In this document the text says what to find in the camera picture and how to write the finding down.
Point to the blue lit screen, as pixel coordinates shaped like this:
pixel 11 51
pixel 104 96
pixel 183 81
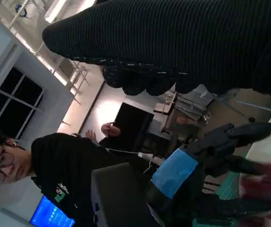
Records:
pixel 50 212

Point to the person behind monitor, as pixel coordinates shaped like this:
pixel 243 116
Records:
pixel 110 131

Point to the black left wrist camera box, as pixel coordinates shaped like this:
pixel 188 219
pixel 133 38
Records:
pixel 119 194

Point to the person in black top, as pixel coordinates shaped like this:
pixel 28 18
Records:
pixel 62 165

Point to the dark window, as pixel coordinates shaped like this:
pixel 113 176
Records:
pixel 15 104

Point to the black computer monitor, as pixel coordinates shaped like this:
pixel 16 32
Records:
pixel 133 125

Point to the black left robot hand, blue tape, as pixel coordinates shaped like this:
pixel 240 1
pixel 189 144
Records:
pixel 175 172

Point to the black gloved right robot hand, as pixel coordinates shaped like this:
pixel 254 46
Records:
pixel 173 35

